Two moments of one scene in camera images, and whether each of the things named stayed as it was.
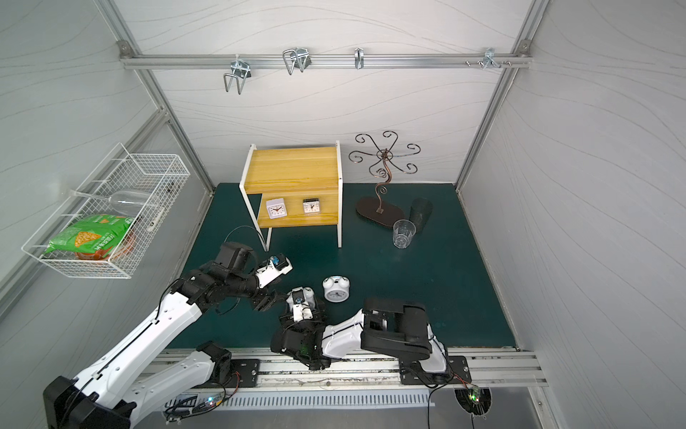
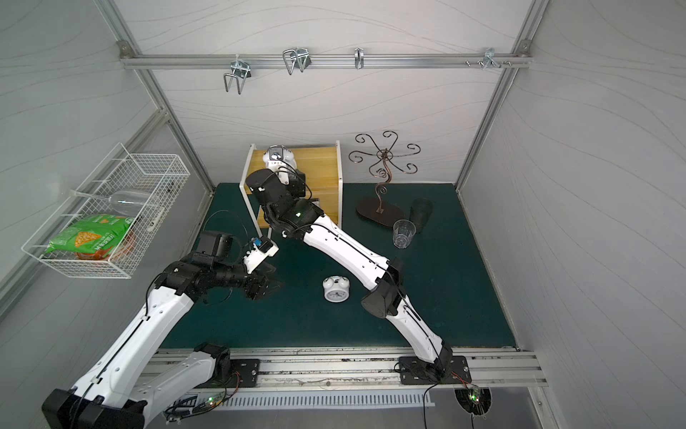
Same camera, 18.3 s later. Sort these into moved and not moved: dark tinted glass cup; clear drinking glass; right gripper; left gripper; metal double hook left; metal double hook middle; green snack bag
Moved: right gripper; left gripper
Not moved: metal double hook left; metal double hook middle; green snack bag; dark tinted glass cup; clear drinking glass
